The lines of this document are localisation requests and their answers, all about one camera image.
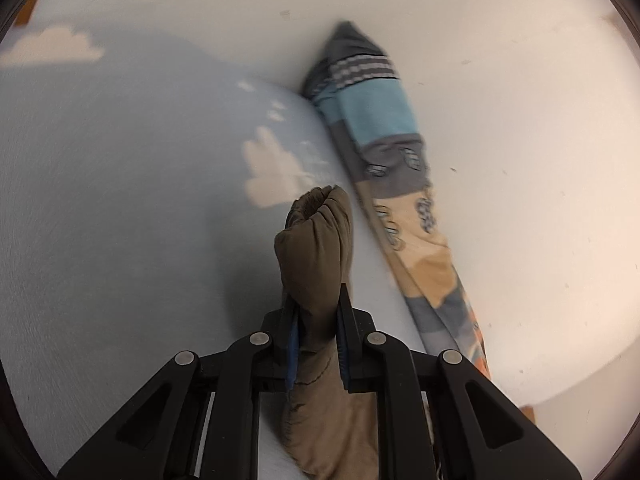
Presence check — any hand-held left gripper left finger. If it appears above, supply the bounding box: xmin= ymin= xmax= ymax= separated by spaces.
xmin=56 ymin=306 xmax=302 ymax=480

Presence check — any light blue cloud bed sheet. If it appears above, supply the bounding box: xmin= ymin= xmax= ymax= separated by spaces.
xmin=0 ymin=25 xmax=432 ymax=480

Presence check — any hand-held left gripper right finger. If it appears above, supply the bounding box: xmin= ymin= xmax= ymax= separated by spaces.
xmin=336 ymin=285 xmax=584 ymax=480

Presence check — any brown puffer jacket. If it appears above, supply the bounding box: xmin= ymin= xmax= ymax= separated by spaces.
xmin=273 ymin=185 xmax=382 ymax=480

